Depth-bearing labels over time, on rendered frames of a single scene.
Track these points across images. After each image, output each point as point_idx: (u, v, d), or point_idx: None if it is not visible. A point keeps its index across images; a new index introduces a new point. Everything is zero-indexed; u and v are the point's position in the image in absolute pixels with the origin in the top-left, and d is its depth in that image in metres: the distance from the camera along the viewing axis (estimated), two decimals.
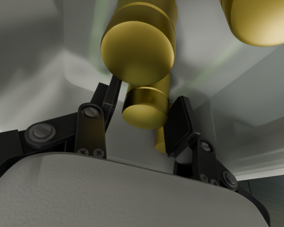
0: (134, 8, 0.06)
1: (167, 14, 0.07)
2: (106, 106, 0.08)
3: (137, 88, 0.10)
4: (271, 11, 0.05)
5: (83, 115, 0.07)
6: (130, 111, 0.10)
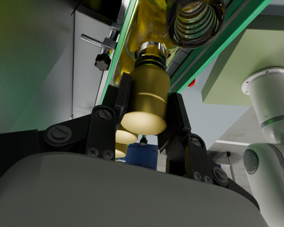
0: None
1: None
2: (118, 108, 0.08)
3: (135, 94, 0.10)
4: None
5: (96, 117, 0.07)
6: (128, 118, 0.10)
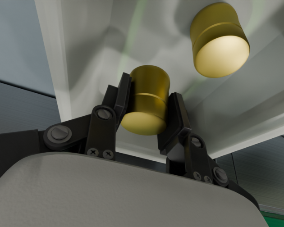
0: (140, 99, 0.10)
1: (161, 97, 0.10)
2: (118, 108, 0.08)
3: None
4: (212, 65, 0.11)
5: (96, 117, 0.07)
6: None
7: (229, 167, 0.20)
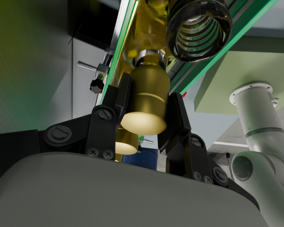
0: (140, 99, 0.10)
1: (161, 97, 0.10)
2: (118, 108, 0.08)
3: None
4: None
5: (96, 117, 0.07)
6: None
7: None
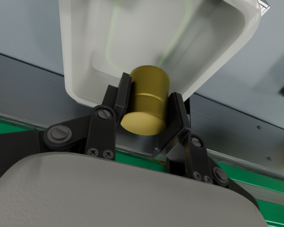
0: None
1: None
2: (118, 108, 0.08)
3: None
4: (138, 128, 0.11)
5: (96, 117, 0.07)
6: None
7: None
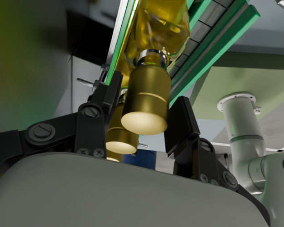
0: (116, 132, 0.14)
1: None
2: (106, 106, 0.08)
3: None
4: (139, 127, 0.11)
5: (83, 115, 0.07)
6: None
7: None
